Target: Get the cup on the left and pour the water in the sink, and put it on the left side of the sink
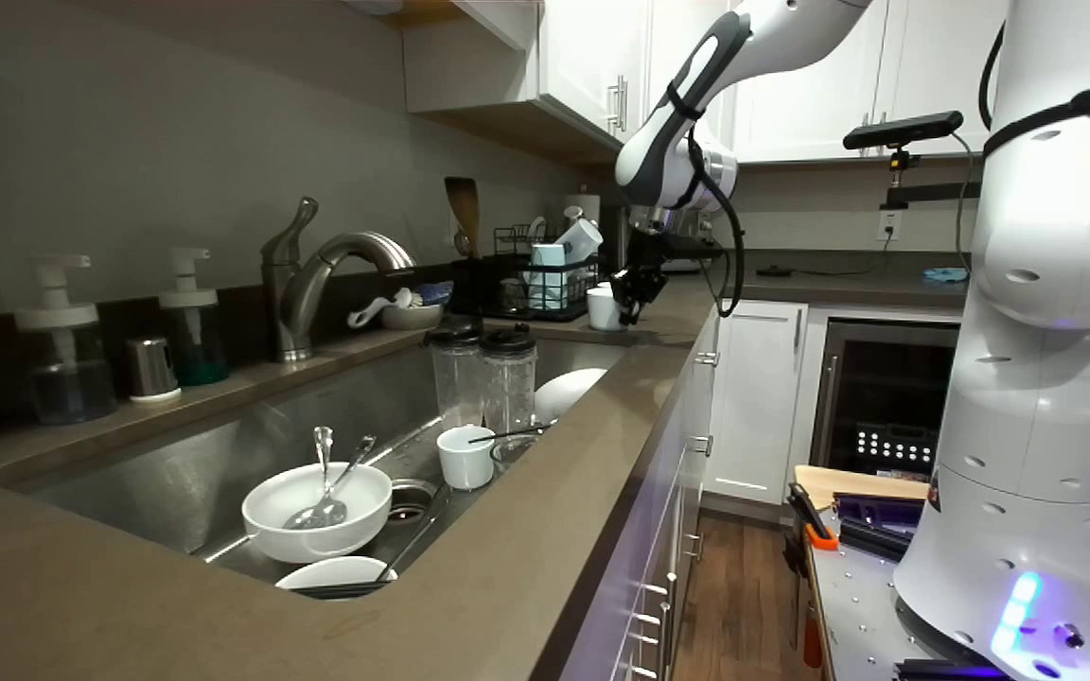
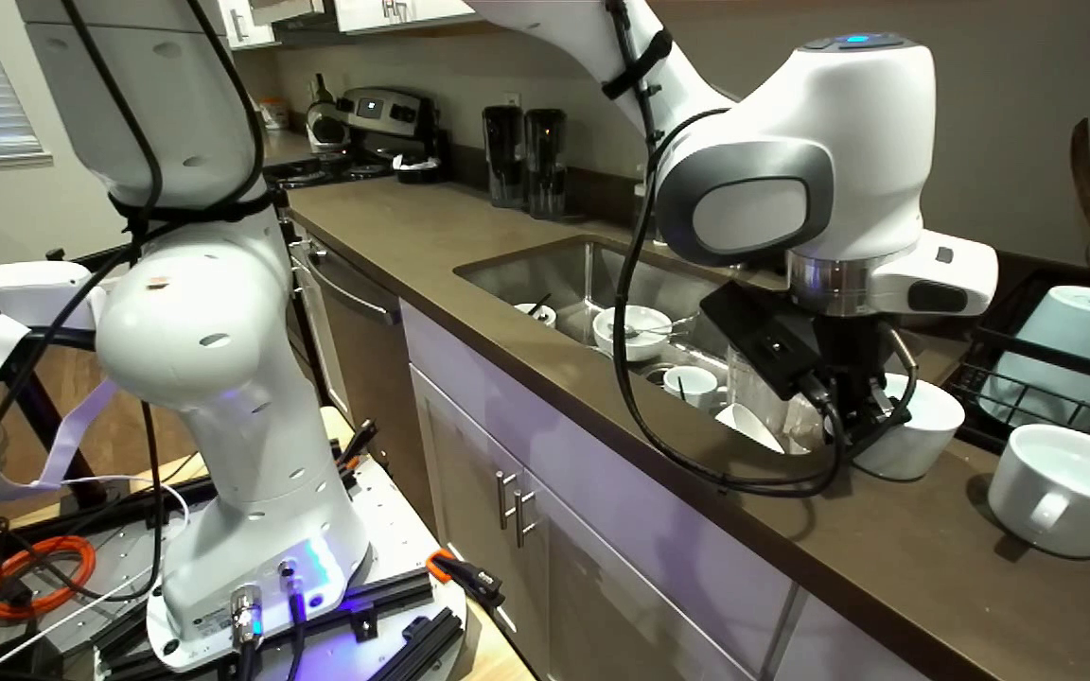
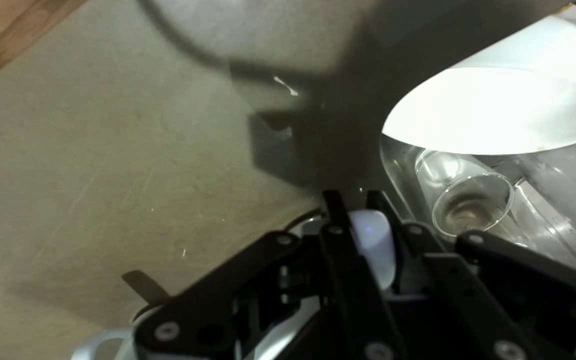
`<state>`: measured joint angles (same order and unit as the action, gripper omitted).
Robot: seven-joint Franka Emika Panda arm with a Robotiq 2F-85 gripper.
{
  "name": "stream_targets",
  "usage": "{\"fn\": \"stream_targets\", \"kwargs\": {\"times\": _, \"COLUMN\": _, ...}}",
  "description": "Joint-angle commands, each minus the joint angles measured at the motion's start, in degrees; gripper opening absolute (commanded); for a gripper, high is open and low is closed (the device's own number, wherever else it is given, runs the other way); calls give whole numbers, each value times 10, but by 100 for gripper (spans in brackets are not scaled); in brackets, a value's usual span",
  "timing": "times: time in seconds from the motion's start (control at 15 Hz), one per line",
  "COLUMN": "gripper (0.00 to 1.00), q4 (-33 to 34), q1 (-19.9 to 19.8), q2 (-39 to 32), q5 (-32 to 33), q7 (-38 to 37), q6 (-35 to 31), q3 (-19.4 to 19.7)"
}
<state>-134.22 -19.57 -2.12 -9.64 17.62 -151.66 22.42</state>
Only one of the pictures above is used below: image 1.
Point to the wooden spatula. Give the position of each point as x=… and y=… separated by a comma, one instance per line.
x=458, y=214

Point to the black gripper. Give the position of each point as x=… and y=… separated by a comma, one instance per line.
x=647, y=264

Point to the white wall cabinet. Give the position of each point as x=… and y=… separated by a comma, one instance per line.
x=926, y=61

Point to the black box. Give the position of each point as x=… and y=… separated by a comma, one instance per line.
x=880, y=524

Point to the speckled robot mounting table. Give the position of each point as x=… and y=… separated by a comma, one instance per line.
x=861, y=616

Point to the large white plate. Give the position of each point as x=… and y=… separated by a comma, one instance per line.
x=570, y=396

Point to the long dark chopstick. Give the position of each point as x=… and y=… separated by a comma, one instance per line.
x=512, y=431

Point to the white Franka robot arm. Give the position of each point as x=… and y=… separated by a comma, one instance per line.
x=1051, y=379

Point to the white mug with chopstick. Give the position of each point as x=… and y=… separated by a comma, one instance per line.
x=463, y=462

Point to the light blue cup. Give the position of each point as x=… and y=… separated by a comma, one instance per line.
x=545, y=271

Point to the white bowl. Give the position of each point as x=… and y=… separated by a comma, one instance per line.
x=320, y=536

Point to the white base cabinet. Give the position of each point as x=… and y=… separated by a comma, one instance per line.
x=759, y=403

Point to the black beverage fridge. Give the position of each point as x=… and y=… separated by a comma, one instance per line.
x=882, y=391

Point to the green soap dispenser white pump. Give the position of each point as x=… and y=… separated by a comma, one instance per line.
x=193, y=362

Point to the white dish brush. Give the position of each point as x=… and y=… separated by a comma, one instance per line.
x=374, y=306

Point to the black stereo camera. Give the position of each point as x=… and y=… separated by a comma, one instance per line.
x=906, y=128

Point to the small steel cup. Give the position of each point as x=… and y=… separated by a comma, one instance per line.
x=152, y=369

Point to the sink drain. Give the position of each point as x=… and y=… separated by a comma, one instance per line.
x=410, y=504

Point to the stainless steel sink basin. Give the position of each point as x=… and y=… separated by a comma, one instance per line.
x=191, y=479

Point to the wooden board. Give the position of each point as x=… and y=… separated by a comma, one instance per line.
x=861, y=480

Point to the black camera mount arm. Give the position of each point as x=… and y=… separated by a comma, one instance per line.
x=928, y=193

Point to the clear soap dispenser white pump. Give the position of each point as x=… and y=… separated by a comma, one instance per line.
x=57, y=364

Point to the metal spoon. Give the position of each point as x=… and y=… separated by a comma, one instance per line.
x=350, y=475
x=323, y=455

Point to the brushed steel kitchen faucet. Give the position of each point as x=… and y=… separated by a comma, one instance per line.
x=295, y=296

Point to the flat black object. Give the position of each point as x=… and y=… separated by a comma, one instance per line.
x=773, y=271

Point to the small bowl holding scrubbers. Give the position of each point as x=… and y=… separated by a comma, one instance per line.
x=410, y=319

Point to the glossy grey base cabinet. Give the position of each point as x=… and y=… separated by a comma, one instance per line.
x=646, y=504

